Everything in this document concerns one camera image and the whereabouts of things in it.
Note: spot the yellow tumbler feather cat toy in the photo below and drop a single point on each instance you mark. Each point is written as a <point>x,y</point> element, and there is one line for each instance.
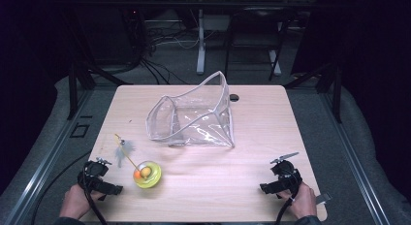
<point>149,178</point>

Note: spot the black metal stand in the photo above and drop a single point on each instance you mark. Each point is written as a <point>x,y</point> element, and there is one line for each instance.
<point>72,89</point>
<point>336,92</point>

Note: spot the white desk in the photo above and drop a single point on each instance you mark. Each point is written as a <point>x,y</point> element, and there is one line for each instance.
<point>201,40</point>

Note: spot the clear plastic zipper bag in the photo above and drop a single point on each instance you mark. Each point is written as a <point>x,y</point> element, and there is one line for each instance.
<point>197,121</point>

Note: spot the person's right hand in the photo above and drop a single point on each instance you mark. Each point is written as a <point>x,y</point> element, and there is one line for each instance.
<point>305,202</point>

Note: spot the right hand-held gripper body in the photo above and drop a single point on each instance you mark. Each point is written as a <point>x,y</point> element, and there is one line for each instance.
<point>287,176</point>

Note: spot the aluminium rail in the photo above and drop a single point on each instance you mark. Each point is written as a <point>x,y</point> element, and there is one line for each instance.
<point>355,160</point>
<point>48,160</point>

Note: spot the person's left hand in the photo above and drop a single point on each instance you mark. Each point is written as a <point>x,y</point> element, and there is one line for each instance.
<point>76,202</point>

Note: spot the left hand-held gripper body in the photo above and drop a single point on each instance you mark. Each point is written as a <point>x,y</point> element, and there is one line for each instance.
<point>92,173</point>

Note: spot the black chair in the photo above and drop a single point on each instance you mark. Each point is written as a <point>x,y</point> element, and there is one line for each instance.
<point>255,21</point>

